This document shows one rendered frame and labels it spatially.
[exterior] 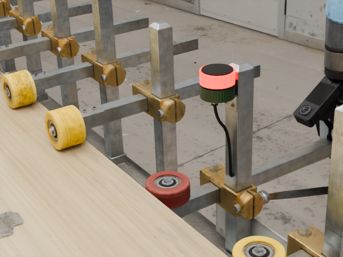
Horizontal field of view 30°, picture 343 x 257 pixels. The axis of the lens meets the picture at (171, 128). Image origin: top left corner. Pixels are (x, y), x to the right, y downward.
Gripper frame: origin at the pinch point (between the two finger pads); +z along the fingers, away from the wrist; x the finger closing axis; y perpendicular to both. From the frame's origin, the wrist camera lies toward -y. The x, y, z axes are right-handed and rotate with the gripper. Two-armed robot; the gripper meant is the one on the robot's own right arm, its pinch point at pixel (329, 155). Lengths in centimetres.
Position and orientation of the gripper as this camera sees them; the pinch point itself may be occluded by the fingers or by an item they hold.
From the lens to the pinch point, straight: 142.3
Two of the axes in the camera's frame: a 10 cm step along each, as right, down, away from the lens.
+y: 8.3, -3.0, 4.7
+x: -5.5, -3.5, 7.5
